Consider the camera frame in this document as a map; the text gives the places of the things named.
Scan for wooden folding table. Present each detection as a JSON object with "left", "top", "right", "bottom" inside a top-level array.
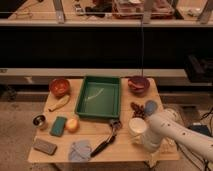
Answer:
[{"left": 27, "top": 77, "right": 180, "bottom": 171}]

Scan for black handled brush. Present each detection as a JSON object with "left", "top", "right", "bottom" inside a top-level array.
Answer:
[{"left": 90, "top": 119, "right": 122, "bottom": 157}]

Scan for small metal cup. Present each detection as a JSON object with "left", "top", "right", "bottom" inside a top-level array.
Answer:
[{"left": 33, "top": 115, "right": 48, "bottom": 130}]

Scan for dark blue floor device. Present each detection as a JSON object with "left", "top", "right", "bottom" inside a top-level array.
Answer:
[{"left": 189, "top": 125, "right": 211, "bottom": 137}]

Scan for black box on shelf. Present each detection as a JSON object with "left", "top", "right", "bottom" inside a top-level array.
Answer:
[{"left": 184, "top": 55, "right": 213, "bottom": 83}]

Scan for green plastic tray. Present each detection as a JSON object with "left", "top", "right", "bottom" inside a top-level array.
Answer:
[{"left": 75, "top": 76, "right": 121, "bottom": 119}]

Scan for dark maroon bowl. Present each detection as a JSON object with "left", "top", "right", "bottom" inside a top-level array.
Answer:
[{"left": 128, "top": 76, "right": 150, "bottom": 94}]

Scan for blue grey cloth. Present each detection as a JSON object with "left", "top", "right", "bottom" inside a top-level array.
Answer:
[{"left": 68, "top": 140, "right": 92, "bottom": 162}]

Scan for yellow banana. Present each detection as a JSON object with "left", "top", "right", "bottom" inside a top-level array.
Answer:
[{"left": 48, "top": 95, "right": 70, "bottom": 112}]

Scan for orange apple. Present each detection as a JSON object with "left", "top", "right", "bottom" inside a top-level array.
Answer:
[{"left": 65, "top": 118, "right": 79, "bottom": 133}]

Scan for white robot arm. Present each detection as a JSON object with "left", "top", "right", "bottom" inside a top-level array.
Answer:
[{"left": 141, "top": 109, "right": 213, "bottom": 163}]

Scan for white paper cup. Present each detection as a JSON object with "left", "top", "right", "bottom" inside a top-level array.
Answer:
[{"left": 128, "top": 117, "right": 147, "bottom": 140}]

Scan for green sponge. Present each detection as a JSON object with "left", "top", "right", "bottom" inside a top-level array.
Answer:
[{"left": 50, "top": 116, "right": 67, "bottom": 137}]

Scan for red bowl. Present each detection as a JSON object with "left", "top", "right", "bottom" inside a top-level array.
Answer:
[{"left": 49, "top": 78, "right": 70, "bottom": 98}]

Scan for grey rectangular block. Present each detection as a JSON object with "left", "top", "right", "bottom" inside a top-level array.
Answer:
[{"left": 33, "top": 138, "right": 57, "bottom": 155}]

